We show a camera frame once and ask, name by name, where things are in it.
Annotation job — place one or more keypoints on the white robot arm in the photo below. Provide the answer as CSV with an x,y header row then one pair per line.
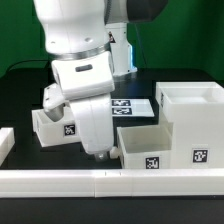
x,y
81,60

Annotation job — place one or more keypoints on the white front barrier rail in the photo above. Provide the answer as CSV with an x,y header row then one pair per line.
x,y
110,183

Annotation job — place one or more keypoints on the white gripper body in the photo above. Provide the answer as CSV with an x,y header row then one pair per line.
x,y
93,119

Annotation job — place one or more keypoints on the white left barrier block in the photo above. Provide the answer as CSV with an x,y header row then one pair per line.
x,y
7,141

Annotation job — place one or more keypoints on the white drawer cabinet frame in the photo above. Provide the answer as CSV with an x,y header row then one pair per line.
x,y
194,115

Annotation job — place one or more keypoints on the white fiducial marker plate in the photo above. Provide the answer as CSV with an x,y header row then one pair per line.
x,y
132,108

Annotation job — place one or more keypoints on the white drawer box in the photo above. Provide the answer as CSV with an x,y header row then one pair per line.
x,y
54,133
143,147

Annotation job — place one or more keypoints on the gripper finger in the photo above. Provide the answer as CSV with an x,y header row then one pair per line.
x,y
100,157

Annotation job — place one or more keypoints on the white drawer box rear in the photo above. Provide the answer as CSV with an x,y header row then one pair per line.
x,y
54,133

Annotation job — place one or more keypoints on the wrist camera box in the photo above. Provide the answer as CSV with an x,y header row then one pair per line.
x,y
54,102

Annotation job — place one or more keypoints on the white drawer box front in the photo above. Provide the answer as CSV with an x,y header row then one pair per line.
x,y
143,147

